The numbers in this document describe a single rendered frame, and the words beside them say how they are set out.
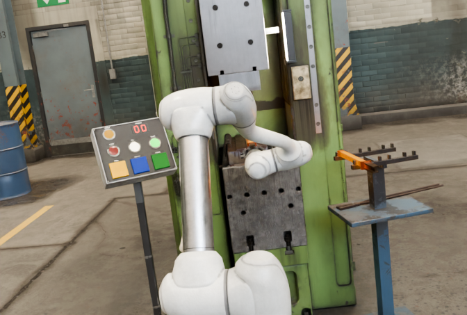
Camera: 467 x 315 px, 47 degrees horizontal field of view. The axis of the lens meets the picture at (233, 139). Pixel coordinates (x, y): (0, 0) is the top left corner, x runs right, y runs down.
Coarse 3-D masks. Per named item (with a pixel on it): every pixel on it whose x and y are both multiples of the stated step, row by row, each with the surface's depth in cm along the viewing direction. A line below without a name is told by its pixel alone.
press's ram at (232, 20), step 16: (208, 0) 258; (224, 0) 258; (240, 0) 259; (256, 0) 259; (208, 16) 260; (224, 16) 260; (240, 16) 260; (256, 16) 260; (208, 32) 261; (224, 32) 261; (240, 32) 261; (256, 32) 261; (272, 32) 280; (208, 48) 262; (224, 48) 262; (240, 48) 263; (256, 48) 263; (208, 64) 264; (224, 64) 264; (240, 64) 264; (256, 64) 264
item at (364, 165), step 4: (340, 152) 260; (344, 152) 257; (348, 152) 256; (344, 156) 255; (348, 156) 249; (352, 156) 247; (356, 156) 246; (348, 160) 250; (352, 160) 245; (356, 160) 241; (360, 160) 239; (364, 160) 238; (360, 164) 236; (364, 164) 233; (368, 164) 228; (372, 164) 227; (364, 168) 233; (368, 168) 230; (372, 168) 226; (376, 168) 224; (372, 172) 224; (376, 172) 225
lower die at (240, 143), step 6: (234, 138) 307; (240, 138) 299; (228, 144) 292; (234, 144) 290; (240, 144) 283; (246, 144) 275; (258, 144) 276; (228, 150) 275; (234, 150) 273; (240, 150) 271; (228, 156) 272; (234, 156) 272; (234, 162) 272; (240, 162) 272
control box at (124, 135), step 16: (96, 128) 252; (112, 128) 255; (128, 128) 257; (144, 128) 260; (160, 128) 262; (96, 144) 249; (112, 144) 251; (128, 144) 254; (144, 144) 256; (160, 144) 259; (112, 160) 248; (128, 160) 251; (128, 176) 248; (144, 176) 250; (160, 176) 259
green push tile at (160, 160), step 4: (164, 152) 257; (152, 156) 254; (156, 156) 255; (160, 156) 256; (164, 156) 256; (152, 160) 254; (156, 160) 254; (160, 160) 255; (164, 160) 256; (156, 164) 254; (160, 164) 254; (164, 164) 255; (168, 164) 256; (156, 168) 253; (160, 168) 254
